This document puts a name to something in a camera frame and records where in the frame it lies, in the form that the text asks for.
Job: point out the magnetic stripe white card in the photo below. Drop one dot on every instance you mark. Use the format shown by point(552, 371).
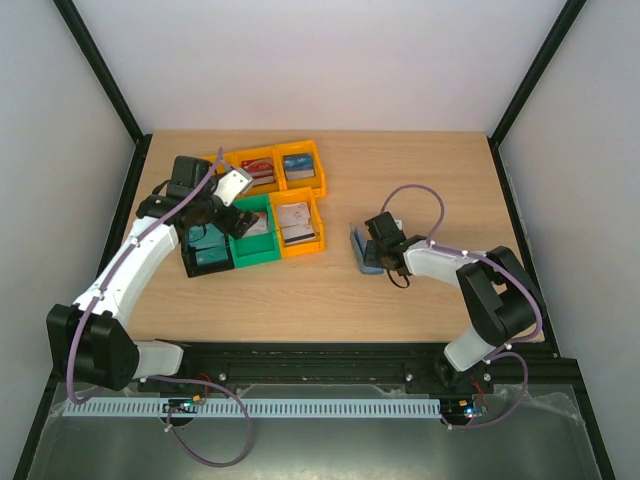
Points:
point(296, 234)

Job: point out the teal vip card stack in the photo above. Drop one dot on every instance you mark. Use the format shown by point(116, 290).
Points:
point(211, 256)
point(205, 237)

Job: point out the blue card stack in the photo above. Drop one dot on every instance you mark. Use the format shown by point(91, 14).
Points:
point(299, 166)

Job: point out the yellow bin back right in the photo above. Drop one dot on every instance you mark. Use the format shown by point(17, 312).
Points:
point(317, 183)

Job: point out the left black frame post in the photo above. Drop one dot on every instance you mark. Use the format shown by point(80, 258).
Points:
point(92, 54)

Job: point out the black frame post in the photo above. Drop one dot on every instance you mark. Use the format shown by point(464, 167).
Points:
point(545, 54)
point(92, 54)

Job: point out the right black frame post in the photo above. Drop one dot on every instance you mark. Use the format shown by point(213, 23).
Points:
point(545, 54)

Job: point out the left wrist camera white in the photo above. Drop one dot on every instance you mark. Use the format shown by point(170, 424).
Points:
point(232, 184)

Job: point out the white red circle card stack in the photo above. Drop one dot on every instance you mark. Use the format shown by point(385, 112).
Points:
point(260, 227)

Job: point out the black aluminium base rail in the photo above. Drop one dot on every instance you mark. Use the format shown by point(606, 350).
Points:
point(418, 367)

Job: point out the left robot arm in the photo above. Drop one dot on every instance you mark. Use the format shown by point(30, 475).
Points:
point(88, 339)

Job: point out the yellow bin front right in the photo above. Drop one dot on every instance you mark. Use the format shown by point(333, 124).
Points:
point(292, 196)

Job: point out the yellow bin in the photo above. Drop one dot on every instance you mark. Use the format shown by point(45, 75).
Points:
point(292, 196)
point(262, 152)
point(224, 165)
point(317, 183)

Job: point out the green bin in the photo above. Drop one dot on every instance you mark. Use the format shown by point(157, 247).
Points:
point(258, 249)

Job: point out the yellow bin back left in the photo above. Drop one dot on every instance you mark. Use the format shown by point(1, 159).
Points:
point(224, 165)

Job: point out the black bin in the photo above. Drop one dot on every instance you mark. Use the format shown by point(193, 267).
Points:
point(194, 270)

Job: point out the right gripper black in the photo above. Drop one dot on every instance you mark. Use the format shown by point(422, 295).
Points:
point(373, 248)

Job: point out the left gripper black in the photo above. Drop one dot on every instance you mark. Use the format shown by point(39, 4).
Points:
point(243, 225)

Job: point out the yellow bin back middle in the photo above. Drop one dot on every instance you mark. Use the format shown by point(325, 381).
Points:
point(262, 152)

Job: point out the blue card holder wallet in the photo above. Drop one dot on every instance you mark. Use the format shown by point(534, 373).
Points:
point(366, 264)

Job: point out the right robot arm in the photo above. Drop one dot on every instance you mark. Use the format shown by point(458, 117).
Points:
point(502, 301)

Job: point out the white slotted cable duct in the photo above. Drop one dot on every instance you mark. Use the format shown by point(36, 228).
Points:
point(258, 408)

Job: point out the white pink VIP card stack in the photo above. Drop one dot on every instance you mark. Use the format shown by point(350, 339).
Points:
point(293, 214)

